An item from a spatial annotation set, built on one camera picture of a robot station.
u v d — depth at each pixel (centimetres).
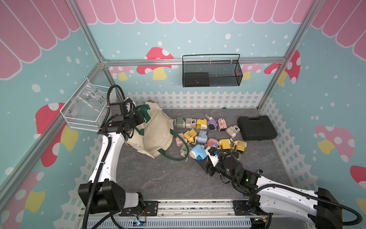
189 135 99
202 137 97
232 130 102
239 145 94
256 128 101
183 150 91
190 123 106
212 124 102
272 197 51
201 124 106
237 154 85
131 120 65
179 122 106
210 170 65
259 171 86
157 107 85
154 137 97
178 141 94
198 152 71
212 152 61
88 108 72
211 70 94
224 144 94
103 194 40
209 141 93
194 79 89
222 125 102
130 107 65
